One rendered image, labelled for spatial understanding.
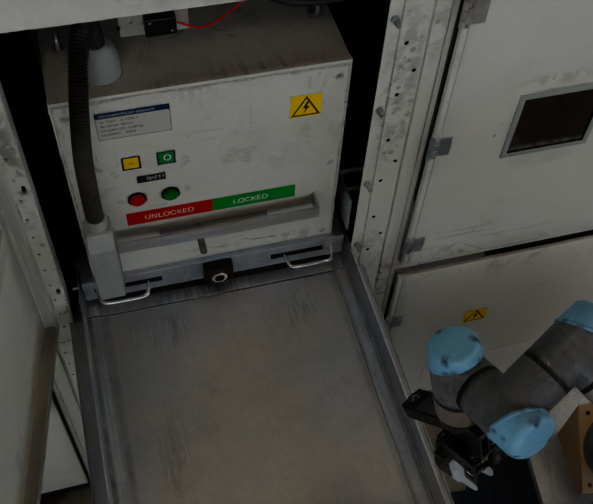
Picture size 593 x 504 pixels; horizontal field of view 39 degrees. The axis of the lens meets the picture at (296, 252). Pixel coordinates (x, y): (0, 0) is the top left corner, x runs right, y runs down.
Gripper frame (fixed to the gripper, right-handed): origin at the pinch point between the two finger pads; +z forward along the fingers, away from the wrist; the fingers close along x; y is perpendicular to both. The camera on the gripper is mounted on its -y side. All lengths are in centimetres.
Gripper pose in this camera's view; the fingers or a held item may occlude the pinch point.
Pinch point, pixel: (461, 472)
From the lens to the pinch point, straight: 146.7
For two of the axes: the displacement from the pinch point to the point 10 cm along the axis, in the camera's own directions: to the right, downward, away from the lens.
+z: 2.1, 7.1, 6.7
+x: 7.6, -5.5, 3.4
